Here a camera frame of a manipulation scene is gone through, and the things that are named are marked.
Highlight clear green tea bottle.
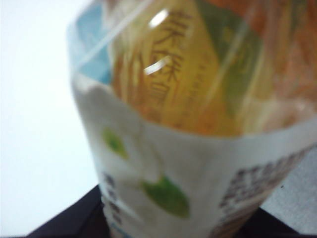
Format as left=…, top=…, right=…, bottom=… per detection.
left=65, top=0, right=317, bottom=238

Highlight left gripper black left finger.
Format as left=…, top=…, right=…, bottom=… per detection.
left=29, top=185, right=111, bottom=238

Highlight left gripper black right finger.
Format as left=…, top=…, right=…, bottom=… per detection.
left=247, top=207, right=302, bottom=238

